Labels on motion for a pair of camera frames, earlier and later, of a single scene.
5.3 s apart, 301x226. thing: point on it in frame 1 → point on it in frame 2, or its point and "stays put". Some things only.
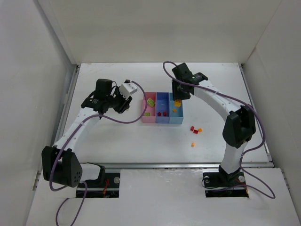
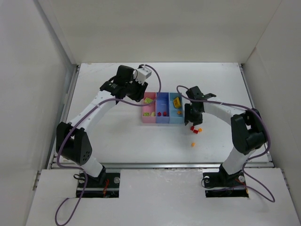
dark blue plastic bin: x=162 y=104 stays put
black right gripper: x=178 y=93 → x=194 y=117
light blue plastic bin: x=176 y=113 stays put
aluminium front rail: x=172 y=165 stays put
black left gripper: x=122 y=105 → x=137 y=90
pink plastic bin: x=152 y=118 stays put
